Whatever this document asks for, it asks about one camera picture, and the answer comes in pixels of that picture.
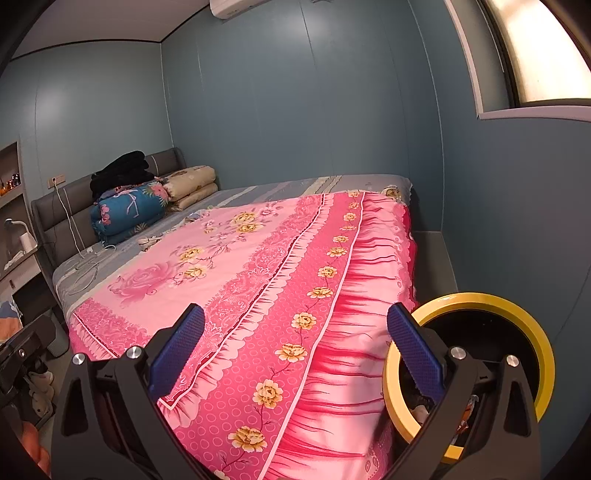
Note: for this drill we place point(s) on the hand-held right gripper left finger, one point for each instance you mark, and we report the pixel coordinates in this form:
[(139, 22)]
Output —
[(178, 353)]

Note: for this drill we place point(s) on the white air conditioner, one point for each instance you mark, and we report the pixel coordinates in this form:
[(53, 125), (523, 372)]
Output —
[(249, 7)]

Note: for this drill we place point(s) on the window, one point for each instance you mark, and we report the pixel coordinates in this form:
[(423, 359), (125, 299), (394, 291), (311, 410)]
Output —
[(540, 50)]

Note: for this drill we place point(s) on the pink floral blanket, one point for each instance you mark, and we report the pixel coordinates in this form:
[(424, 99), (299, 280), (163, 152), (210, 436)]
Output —
[(258, 295)]

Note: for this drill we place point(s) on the white desk lamp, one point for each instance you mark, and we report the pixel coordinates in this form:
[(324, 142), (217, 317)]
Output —
[(25, 240)]

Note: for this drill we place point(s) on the striped folded cloth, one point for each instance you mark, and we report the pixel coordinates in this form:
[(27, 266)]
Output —
[(9, 323)]

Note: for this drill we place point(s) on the blue floral quilt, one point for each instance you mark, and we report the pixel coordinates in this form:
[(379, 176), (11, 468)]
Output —
[(127, 210)]

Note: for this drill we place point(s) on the beige folded quilt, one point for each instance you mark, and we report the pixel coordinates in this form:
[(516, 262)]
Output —
[(191, 184)]

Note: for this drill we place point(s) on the white plush slipper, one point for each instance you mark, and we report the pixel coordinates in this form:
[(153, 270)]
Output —
[(41, 402), (42, 381)]

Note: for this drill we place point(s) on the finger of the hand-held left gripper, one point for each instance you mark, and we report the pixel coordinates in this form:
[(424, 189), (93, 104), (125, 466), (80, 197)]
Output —
[(21, 353)]

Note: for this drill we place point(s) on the black folded clothing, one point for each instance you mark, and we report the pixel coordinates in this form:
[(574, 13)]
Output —
[(122, 173)]

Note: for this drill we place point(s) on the yellow waste bin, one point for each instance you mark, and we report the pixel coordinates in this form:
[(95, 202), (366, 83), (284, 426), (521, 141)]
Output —
[(535, 332)]

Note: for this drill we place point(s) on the grey striped bedsheet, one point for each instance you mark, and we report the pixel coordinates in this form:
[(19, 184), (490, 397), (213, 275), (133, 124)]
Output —
[(286, 184)]

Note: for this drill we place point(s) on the grey bed headboard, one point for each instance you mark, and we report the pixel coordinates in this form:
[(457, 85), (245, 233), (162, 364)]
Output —
[(55, 217)]

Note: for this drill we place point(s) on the row of small ornaments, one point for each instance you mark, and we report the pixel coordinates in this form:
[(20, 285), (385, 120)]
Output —
[(10, 182)]

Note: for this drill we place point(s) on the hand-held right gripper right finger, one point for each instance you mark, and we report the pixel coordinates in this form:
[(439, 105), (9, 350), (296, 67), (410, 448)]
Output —
[(415, 353)]

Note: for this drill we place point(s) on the orange foil wrapper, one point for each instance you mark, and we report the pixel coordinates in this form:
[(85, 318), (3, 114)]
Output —
[(465, 415)]

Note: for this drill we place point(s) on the wall socket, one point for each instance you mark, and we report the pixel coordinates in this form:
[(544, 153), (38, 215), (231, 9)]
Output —
[(56, 181)]

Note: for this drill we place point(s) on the grey shelf unit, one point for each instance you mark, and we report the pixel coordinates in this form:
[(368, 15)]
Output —
[(14, 207)]

